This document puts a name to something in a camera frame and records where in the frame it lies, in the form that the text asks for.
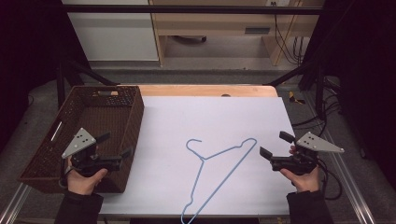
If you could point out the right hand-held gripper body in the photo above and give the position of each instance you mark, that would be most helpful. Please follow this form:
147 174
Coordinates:
311 143

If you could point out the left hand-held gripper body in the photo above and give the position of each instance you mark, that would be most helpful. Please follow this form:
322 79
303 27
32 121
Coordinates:
81 141

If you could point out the person's right hand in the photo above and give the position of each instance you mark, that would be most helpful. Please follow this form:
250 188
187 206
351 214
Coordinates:
303 182

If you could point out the person's left hand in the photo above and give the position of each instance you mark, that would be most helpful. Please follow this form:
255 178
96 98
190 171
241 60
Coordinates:
82 183

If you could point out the brown woven basket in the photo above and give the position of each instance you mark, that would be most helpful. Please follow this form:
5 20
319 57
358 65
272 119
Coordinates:
96 115

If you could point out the yellow and black tool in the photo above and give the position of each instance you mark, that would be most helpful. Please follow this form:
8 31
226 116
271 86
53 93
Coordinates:
294 98

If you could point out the white table mat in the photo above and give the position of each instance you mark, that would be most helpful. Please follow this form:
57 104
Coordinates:
199 124

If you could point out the black curtain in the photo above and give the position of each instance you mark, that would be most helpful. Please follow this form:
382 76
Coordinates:
28 46
364 62

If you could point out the white cabinet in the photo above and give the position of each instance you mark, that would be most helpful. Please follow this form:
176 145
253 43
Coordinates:
115 34

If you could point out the wooden desk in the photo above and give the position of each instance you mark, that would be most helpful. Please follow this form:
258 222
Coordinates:
218 23

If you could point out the aluminium rail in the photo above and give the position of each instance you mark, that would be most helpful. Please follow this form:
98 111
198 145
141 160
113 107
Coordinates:
14 203
345 174

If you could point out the black metal frame leg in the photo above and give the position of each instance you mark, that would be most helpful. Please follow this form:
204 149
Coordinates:
311 71
77 70

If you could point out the black metal frame bar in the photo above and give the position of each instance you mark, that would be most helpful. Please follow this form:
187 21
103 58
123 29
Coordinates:
186 9

